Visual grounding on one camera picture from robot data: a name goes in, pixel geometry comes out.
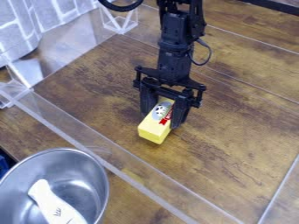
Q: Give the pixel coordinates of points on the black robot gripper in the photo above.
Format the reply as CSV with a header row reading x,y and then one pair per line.
x,y
170,81

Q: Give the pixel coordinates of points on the yellow butter block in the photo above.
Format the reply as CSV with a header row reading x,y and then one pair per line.
x,y
155,127

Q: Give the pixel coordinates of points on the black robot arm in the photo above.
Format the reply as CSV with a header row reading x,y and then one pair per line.
x,y
182,23

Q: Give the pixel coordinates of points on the silver metal bowl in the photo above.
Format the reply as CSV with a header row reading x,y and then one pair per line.
x,y
76,178

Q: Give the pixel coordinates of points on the clear acrylic barrier panel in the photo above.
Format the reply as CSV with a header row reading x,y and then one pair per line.
x,y
226,169

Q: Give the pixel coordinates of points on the grey brick pattern curtain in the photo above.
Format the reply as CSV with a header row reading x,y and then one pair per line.
x,y
25,19

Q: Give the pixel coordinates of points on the blue object at edge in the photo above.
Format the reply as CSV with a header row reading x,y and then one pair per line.
x,y
4,167

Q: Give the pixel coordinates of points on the white plastic spatula handle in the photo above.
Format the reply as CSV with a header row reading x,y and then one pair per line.
x,y
55,209

